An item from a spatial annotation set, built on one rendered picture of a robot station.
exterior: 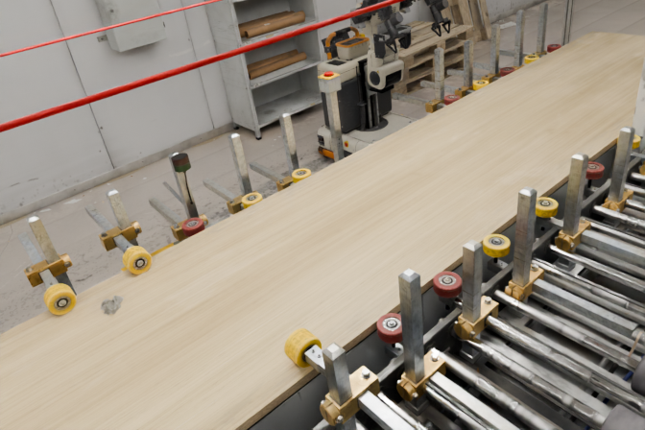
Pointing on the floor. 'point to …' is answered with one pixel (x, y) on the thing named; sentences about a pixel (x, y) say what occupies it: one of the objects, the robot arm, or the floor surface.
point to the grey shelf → (288, 97)
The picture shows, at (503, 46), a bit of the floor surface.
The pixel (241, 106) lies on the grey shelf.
